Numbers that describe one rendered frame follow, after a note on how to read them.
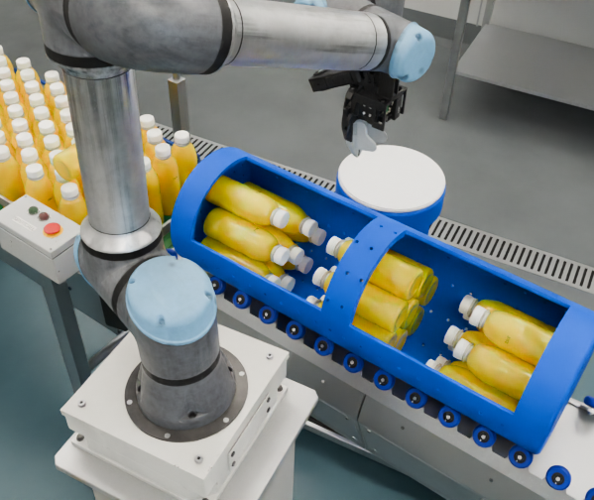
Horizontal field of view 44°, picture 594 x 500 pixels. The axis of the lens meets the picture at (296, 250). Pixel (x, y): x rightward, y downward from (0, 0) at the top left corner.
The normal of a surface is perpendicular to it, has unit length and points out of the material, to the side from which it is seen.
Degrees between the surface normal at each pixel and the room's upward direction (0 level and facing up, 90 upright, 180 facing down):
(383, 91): 90
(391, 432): 71
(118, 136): 88
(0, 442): 0
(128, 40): 90
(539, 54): 0
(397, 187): 0
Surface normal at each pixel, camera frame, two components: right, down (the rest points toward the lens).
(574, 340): -0.09, -0.60
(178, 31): 0.34, 0.41
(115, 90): 0.60, 0.54
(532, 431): -0.58, 0.50
